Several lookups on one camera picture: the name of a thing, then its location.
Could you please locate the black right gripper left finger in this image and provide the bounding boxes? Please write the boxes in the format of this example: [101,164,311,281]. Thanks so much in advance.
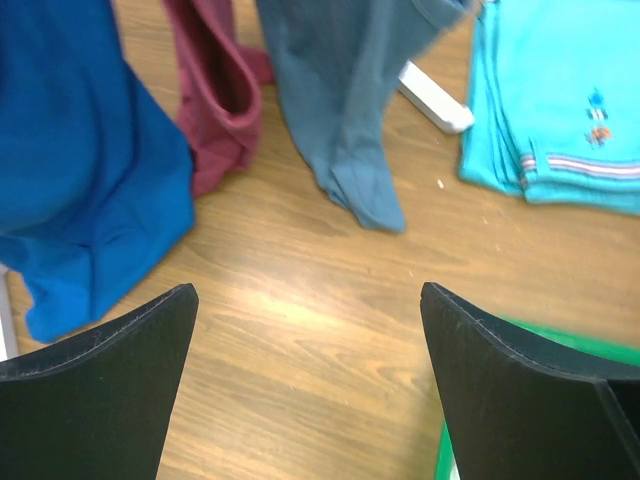
[1,284,199,479]

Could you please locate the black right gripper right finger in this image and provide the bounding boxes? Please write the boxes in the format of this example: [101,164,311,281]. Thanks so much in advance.
[420,283,639,479]

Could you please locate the royal blue tank top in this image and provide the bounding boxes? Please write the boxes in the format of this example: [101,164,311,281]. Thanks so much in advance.
[1,1,194,343]

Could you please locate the maroon tank top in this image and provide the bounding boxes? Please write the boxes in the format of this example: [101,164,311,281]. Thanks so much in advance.
[163,0,274,197]

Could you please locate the teal tank top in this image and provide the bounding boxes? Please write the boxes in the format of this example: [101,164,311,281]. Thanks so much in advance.
[256,1,471,232]

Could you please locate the green plastic tray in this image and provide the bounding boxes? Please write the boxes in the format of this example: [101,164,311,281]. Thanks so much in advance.
[434,319,639,480]

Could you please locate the turquoise folded shorts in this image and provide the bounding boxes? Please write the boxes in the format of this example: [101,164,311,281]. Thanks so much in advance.
[459,1,639,215]

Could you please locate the white clothes rack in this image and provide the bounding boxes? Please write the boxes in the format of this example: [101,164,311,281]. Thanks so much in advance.
[1,61,474,361]

